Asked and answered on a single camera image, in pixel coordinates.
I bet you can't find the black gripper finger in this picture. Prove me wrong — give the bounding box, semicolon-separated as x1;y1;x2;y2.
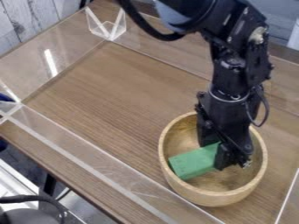
197;113;221;147
214;143;239;171

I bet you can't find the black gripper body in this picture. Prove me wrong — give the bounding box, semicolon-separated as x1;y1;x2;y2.
193;86;258;170

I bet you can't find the green rectangular block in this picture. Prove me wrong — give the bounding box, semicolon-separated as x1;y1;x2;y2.
169;143;221;180

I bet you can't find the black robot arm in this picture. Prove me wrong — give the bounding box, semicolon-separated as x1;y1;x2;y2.
117;0;274;170

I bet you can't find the brown wooden bowl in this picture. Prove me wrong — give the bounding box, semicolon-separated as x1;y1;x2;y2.
158;112;269;207

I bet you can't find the black table leg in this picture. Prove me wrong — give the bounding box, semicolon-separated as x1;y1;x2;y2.
43;174;58;196

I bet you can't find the clear acrylic front barrier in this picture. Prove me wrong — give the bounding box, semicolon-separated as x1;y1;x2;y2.
0;92;225;224

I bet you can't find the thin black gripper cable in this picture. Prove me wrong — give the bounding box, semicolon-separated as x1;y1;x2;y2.
245;86;271;128

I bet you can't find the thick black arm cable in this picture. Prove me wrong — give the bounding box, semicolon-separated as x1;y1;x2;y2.
117;0;189;42

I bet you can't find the clear acrylic corner bracket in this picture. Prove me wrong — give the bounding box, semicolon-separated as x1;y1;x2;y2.
86;7;127;41

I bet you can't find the black cable on floor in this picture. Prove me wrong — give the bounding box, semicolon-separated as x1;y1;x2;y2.
0;194;66;224

